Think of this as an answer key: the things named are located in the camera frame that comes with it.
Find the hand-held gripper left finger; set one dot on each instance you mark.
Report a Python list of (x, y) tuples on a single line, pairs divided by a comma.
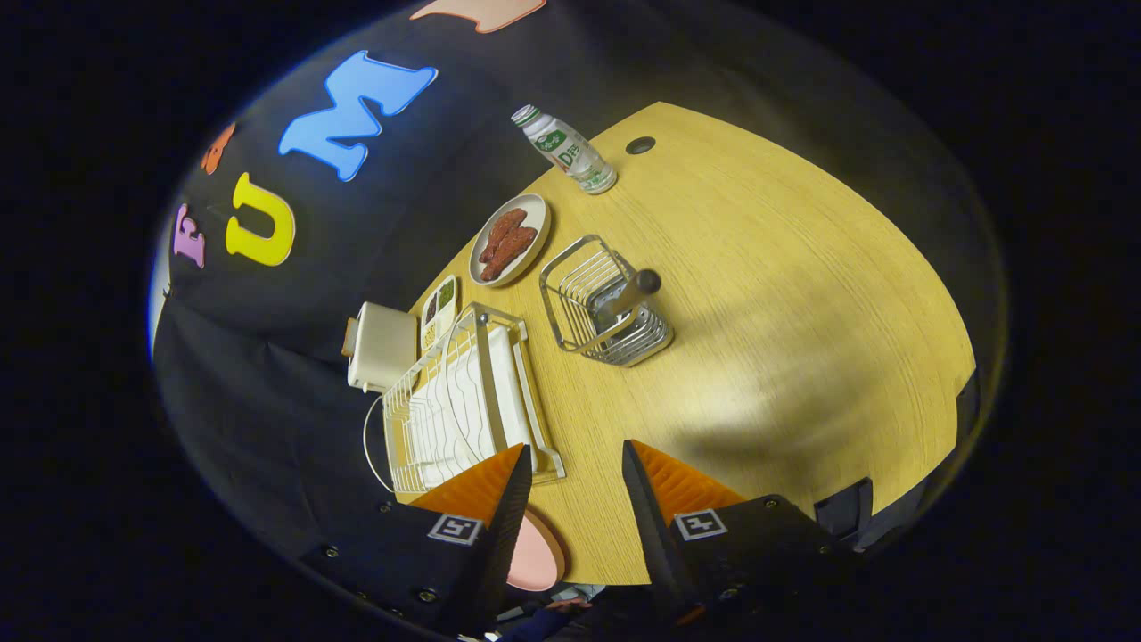
[(508, 526)]

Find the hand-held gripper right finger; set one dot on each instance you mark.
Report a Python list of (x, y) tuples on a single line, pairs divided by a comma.
[(655, 535)]

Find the pink plate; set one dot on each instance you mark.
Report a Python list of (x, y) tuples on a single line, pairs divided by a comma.
[(539, 557)]

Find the white divided dish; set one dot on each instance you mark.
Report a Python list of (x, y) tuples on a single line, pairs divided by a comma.
[(439, 314)]

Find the grey round plate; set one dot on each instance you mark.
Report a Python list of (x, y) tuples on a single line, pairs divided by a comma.
[(535, 218)]

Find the white drain tray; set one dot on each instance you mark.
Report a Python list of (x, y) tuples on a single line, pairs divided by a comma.
[(499, 374)]

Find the pile of yellow soybeans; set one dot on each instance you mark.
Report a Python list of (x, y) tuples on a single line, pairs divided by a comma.
[(430, 335)]

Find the white toaster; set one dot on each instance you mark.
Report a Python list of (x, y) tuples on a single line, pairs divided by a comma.
[(383, 343)]

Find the pile of dark beans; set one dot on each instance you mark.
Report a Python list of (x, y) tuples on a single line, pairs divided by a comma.
[(430, 308)]

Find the pile of green beans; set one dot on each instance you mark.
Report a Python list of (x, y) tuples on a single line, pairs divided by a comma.
[(446, 295)]

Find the bread slice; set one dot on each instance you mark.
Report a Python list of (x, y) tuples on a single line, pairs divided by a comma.
[(349, 337)]

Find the red meat piece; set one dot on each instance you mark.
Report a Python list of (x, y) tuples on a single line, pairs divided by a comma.
[(502, 234), (513, 252)]

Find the white drink bottle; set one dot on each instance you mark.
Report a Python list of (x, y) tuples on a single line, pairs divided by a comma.
[(566, 150)]

